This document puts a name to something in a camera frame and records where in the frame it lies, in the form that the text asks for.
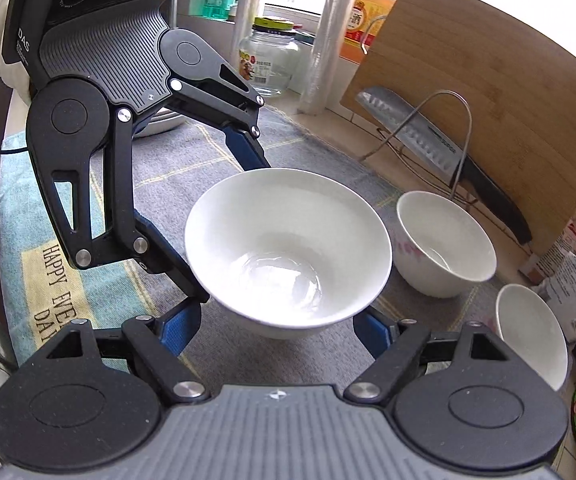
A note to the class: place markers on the clear plastic wrap roll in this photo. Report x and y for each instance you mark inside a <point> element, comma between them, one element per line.
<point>325,50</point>
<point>250,0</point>

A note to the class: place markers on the grey checked dish cloth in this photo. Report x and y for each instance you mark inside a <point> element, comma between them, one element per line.
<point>318,160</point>

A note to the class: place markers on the glass jar with label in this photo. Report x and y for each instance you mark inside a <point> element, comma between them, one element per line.
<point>273,70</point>

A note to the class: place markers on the yellow cooking oil bottle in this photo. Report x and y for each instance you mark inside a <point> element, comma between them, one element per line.
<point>368,15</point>

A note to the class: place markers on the white ceramic bowl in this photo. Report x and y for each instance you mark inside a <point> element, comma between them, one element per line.
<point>533,335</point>
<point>288,230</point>
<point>443,230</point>

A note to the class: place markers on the steel kitchen knife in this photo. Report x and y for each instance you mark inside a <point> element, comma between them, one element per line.
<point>398,115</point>

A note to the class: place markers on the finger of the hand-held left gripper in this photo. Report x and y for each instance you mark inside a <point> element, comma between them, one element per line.
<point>248,152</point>
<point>167,260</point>

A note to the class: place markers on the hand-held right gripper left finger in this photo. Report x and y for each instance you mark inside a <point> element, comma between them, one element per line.
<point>180,330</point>

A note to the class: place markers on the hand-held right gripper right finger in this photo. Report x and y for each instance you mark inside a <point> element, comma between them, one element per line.
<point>373,332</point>

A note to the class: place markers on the bamboo cutting board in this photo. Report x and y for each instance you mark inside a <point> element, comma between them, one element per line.
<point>518,85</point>

